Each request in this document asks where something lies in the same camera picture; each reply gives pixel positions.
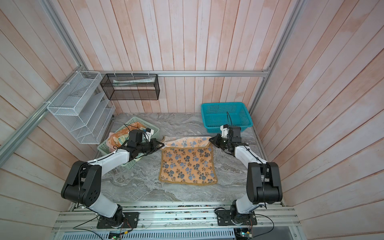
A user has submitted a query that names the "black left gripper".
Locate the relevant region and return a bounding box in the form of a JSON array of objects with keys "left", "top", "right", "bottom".
[{"left": 136, "top": 138, "right": 165, "bottom": 154}]

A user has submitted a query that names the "teal plastic basket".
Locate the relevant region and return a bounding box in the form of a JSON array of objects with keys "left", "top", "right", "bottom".
[{"left": 201, "top": 102, "right": 253, "bottom": 133}]

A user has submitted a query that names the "orange paw print towel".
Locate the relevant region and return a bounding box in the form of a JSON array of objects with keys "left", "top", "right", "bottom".
[{"left": 159, "top": 136, "right": 218, "bottom": 186}]

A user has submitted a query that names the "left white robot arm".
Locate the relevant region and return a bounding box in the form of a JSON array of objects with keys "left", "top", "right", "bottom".
[{"left": 61, "top": 129, "right": 164, "bottom": 222}]

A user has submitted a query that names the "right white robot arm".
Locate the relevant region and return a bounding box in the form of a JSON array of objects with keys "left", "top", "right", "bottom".
[{"left": 210, "top": 125, "right": 283, "bottom": 217}]

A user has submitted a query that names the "pink orange patterned towel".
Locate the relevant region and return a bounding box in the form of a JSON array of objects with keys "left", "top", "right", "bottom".
[{"left": 106, "top": 122, "right": 146, "bottom": 152}]

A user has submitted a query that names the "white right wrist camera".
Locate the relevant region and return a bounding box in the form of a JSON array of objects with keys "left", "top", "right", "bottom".
[{"left": 220, "top": 124, "right": 230, "bottom": 139}]

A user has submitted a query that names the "black mesh wall basket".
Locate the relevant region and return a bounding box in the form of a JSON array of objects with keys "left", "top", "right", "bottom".
[{"left": 101, "top": 73, "right": 160, "bottom": 101}]

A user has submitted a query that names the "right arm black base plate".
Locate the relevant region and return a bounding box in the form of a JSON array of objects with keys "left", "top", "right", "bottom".
[{"left": 214, "top": 208, "right": 258, "bottom": 226}]

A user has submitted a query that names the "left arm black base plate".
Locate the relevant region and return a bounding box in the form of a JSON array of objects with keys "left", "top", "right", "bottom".
[{"left": 97, "top": 212, "right": 140, "bottom": 229}]

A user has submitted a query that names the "white wire mesh shelf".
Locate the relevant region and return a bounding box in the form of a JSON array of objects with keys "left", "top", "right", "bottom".
[{"left": 48, "top": 71, "right": 116, "bottom": 145}]

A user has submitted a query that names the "aluminium mounting rail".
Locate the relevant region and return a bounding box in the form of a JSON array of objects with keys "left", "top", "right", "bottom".
[{"left": 49, "top": 202, "right": 306, "bottom": 240}]

